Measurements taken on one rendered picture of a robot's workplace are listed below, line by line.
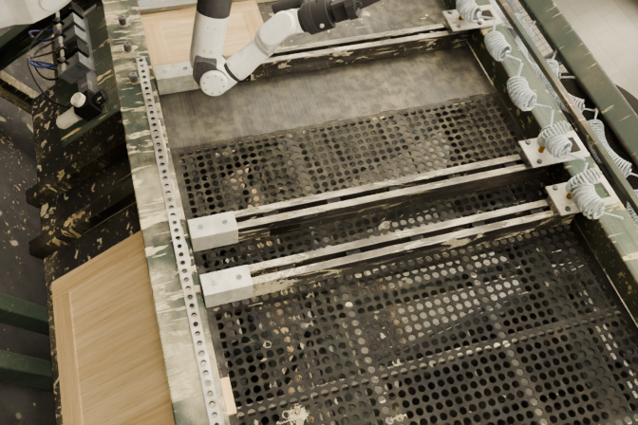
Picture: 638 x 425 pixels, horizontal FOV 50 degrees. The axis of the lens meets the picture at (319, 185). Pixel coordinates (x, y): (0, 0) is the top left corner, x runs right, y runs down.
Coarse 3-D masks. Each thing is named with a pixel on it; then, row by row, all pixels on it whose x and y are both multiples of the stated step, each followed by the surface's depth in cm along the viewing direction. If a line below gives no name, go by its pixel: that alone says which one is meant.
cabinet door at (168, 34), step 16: (144, 16) 235; (160, 16) 236; (176, 16) 236; (192, 16) 237; (240, 16) 239; (256, 16) 240; (144, 32) 230; (160, 32) 231; (176, 32) 232; (192, 32) 233; (240, 32) 234; (160, 48) 227; (176, 48) 228; (224, 48) 229; (240, 48) 230; (160, 64) 222
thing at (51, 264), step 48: (96, 0) 255; (0, 48) 265; (48, 96) 272; (48, 144) 260; (96, 144) 247; (48, 192) 241; (96, 192) 237; (48, 240) 229; (96, 240) 227; (48, 288) 228
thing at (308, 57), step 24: (456, 24) 232; (480, 24) 232; (288, 48) 224; (312, 48) 226; (336, 48) 225; (360, 48) 227; (384, 48) 230; (408, 48) 233; (432, 48) 237; (168, 72) 213; (192, 72) 214; (264, 72) 222; (288, 72) 226
